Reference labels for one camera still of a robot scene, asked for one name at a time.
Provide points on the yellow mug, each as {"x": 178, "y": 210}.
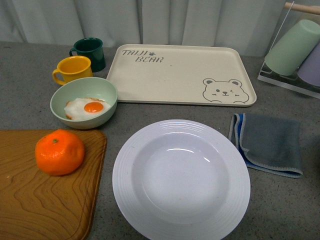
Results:
{"x": 72, "y": 68}

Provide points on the orange mandarin fruit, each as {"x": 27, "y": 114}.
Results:
{"x": 59, "y": 153}

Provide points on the dark green mug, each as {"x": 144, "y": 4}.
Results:
{"x": 92, "y": 48}

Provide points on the light green plastic cup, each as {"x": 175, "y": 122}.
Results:
{"x": 293, "y": 48}

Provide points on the white curtain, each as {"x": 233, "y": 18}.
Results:
{"x": 248, "y": 26}

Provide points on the lavender plastic cup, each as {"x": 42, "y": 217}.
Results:
{"x": 309, "y": 71}

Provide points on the toy fried egg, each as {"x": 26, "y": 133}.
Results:
{"x": 81, "y": 109}

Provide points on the beige bear serving tray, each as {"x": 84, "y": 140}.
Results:
{"x": 187, "y": 75}

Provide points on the grey blue folded cloth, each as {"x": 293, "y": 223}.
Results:
{"x": 267, "y": 143}

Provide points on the wooden cutting board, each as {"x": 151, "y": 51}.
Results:
{"x": 38, "y": 206}

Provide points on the white round plate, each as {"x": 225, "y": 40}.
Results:
{"x": 181, "y": 180}

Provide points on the light green bowl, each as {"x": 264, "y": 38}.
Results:
{"x": 94, "y": 87}

